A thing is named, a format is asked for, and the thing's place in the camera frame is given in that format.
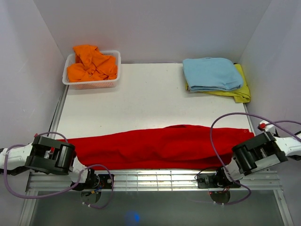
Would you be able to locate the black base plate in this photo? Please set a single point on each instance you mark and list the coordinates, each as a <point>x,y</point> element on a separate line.
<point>103,182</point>
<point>209,182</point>

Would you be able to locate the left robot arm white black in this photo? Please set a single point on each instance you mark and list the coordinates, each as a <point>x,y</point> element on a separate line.
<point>48,156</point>

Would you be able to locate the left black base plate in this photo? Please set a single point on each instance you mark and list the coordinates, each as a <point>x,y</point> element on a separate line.
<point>103,182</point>

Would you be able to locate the white plastic basket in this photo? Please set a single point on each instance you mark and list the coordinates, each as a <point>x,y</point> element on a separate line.
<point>93,84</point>

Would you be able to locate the light blue folded trousers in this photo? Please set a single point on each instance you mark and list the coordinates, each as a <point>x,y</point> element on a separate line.
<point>211,74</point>

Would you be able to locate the yellow folded trousers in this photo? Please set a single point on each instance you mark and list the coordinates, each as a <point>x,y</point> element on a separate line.
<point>241,95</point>

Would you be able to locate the aluminium rail frame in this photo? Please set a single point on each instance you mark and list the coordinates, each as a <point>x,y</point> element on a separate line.
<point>119,109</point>

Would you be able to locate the red trousers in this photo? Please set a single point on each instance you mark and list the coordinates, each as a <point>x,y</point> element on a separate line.
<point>175,147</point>

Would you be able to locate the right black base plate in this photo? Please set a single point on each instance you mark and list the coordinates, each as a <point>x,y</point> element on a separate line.
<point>209,182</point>

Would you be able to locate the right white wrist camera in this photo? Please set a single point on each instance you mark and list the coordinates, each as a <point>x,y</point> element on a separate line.
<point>266,126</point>

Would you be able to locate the orange trousers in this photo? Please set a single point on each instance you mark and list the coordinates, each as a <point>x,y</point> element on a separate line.
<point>91,65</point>

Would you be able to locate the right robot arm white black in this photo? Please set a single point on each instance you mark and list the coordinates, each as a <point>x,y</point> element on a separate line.
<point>256,154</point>

